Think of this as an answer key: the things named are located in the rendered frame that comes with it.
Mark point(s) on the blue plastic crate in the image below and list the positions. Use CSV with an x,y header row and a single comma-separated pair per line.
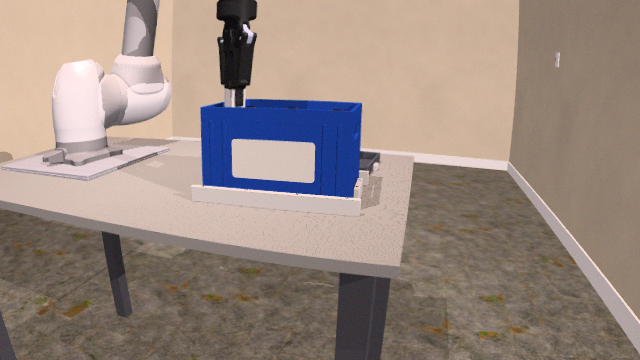
x,y
309,150

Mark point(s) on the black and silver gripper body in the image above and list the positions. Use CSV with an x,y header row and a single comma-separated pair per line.
x,y
235,14

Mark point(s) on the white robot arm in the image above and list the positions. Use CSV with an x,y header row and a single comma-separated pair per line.
x,y
85,102

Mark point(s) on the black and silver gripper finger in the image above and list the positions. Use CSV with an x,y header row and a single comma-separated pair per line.
x,y
241,59
225,61

